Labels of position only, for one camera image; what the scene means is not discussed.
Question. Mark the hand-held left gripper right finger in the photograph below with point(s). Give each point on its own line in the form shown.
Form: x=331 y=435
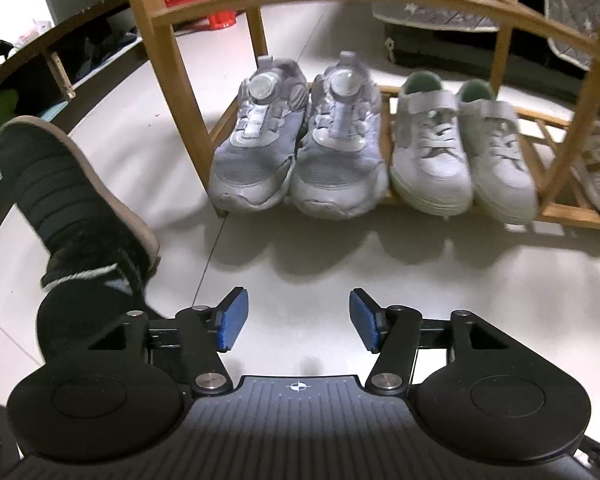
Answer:
x=362 y=320

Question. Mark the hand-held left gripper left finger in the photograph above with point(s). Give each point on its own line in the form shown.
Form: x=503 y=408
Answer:
x=232 y=320

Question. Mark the lavender dial sneaker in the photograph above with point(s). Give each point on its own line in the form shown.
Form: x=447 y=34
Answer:
x=255 y=150
x=340 y=160

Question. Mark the white sneaker green lining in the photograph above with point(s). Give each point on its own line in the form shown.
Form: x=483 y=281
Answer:
x=430 y=160
x=500 y=170

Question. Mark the wooden shoe rack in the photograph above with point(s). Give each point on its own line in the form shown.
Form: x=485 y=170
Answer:
x=177 y=100

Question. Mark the person's left black shoe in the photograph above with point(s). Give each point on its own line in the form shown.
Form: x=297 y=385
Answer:
x=55 y=185

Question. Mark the low wooden cabinet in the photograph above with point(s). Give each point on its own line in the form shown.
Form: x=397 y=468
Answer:
x=62 y=77

